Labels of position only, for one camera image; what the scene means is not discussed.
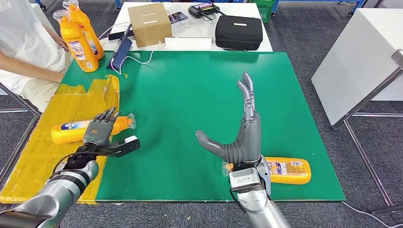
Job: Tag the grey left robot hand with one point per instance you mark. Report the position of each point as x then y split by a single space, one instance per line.
97 132

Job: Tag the dark blue phone stand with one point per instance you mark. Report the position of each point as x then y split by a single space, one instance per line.
121 53

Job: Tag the yellow tape scrap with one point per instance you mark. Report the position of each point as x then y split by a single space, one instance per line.
125 75

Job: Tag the white side table metal legs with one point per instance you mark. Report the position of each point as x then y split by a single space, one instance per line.
355 63

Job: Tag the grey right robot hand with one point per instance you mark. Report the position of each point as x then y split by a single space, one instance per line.
248 141

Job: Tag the blue rack leg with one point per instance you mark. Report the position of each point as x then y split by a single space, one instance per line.
39 3
117 3

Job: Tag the green plastic crate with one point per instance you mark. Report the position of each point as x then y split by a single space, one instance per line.
264 11

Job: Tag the blue metal rack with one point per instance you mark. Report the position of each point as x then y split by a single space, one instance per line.
276 6

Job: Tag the white flat box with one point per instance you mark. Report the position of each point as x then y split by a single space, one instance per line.
189 44

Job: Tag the grey metal chair frame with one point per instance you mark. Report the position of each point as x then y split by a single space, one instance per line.
22 101

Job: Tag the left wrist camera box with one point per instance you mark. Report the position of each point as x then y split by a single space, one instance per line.
126 148

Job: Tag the black power bank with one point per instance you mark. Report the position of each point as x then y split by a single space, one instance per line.
115 35

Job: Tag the person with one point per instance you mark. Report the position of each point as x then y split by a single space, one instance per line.
22 31

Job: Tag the yellow taped cardboard sheet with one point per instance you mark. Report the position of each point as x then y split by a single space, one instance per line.
31 157

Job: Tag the person's left hand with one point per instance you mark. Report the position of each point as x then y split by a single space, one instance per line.
60 42

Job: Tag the black controller with screen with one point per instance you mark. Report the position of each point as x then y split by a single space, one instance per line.
203 11

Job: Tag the black zip carrying case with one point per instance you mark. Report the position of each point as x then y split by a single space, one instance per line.
239 34

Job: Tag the orange detergent bottle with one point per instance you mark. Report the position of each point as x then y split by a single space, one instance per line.
83 22
292 176
67 135
78 53

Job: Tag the brown cardboard box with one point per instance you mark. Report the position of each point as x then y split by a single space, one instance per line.
149 28

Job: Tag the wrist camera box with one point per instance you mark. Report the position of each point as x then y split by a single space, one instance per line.
126 148
244 179

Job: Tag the person's right forearm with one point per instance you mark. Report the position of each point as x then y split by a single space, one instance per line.
31 69

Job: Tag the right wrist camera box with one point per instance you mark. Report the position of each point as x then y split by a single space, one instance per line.
244 179

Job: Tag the printed leaflet card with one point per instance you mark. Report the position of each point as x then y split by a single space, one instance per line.
178 16

